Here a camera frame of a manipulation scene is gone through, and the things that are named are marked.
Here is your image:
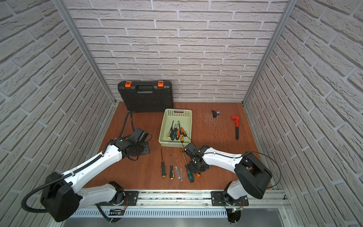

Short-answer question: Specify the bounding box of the orange handle screwdriver slim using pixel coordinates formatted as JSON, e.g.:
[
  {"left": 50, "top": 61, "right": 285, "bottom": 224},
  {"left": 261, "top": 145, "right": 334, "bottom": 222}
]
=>
[{"left": 179, "top": 124, "right": 187, "bottom": 136}]

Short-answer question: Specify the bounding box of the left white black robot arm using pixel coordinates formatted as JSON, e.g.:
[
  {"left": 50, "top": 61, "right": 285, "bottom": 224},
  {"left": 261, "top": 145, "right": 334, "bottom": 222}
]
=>
[{"left": 41, "top": 128, "right": 149, "bottom": 222}]

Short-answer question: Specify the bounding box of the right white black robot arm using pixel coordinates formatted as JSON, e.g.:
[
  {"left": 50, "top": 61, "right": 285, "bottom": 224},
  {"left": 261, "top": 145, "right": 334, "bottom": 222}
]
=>
[{"left": 184, "top": 143, "right": 272, "bottom": 206}]

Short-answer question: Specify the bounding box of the green black large screwdriver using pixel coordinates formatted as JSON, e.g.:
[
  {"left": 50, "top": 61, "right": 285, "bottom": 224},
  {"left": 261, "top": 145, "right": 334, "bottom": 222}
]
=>
[{"left": 182, "top": 152, "right": 194, "bottom": 183}]

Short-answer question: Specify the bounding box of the yellow black short screwdriver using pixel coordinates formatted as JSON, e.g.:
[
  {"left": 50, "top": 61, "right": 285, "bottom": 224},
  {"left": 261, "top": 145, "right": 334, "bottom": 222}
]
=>
[{"left": 169, "top": 155, "right": 175, "bottom": 180}]

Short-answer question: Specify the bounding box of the black yellow dotted screwdriver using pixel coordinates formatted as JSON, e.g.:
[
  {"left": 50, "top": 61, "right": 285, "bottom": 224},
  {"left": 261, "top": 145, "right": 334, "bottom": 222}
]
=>
[{"left": 161, "top": 149, "right": 166, "bottom": 177}]

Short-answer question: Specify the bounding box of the light green plastic bin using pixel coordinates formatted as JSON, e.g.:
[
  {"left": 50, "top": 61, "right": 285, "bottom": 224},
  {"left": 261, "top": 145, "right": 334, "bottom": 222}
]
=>
[{"left": 158, "top": 109, "right": 192, "bottom": 148}]

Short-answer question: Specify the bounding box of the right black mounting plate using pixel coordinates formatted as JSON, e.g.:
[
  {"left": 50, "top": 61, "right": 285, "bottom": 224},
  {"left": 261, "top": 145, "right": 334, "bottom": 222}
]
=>
[{"left": 211, "top": 191, "right": 249, "bottom": 207}]

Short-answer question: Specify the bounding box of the black mounting plate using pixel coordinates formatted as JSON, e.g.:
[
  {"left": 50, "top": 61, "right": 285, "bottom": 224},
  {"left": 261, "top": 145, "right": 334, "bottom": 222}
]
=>
[
  {"left": 99, "top": 190, "right": 139, "bottom": 207},
  {"left": 211, "top": 191, "right": 249, "bottom": 207}
]

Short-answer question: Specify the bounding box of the black plastic tool case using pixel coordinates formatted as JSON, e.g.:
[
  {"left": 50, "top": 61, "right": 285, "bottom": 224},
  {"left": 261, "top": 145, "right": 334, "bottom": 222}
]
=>
[{"left": 118, "top": 80, "right": 174, "bottom": 113}]

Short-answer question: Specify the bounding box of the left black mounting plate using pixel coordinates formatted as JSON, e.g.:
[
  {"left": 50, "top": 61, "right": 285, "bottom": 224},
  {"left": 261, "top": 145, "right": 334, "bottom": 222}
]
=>
[{"left": 99, "top": 190, "right": 139, "bottom": 207}]

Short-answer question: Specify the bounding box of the small black metal clamp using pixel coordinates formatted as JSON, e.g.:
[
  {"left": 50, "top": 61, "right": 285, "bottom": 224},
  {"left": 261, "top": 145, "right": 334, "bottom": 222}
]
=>
[{"left": 211, "top": 110, "right": 221, "bottom": 118}]

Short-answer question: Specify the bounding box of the red pipe wrench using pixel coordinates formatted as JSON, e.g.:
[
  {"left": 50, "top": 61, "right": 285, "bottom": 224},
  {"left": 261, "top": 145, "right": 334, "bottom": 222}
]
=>
[{"left": 231, "top": 115, "right": 239, "bottom": 140}]

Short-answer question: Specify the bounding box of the clear handle screwdriver small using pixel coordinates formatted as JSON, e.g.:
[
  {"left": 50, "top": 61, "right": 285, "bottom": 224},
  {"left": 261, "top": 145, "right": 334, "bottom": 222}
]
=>
[{"left": 180, "top": 162, "right": 183, "bottom": 182}]

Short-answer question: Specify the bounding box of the clear handle screwdriver large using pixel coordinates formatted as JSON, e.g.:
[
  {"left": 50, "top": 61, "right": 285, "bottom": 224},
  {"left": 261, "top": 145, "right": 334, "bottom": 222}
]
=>
[{"left": 173, "top": 158, "right": 181, "bottom": 179}]

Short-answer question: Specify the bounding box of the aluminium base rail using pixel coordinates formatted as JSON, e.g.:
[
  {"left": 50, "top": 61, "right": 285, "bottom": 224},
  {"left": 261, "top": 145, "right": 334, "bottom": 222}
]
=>
[{"left": 58, "top": 189, "right": 291, "bottom": 210}]

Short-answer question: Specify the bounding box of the left black corrugated cable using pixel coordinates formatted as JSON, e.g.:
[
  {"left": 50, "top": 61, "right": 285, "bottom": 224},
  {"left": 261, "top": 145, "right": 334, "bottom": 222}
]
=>
[{"left": 21, "top": 111, "right": 135, "bottom": 223}]

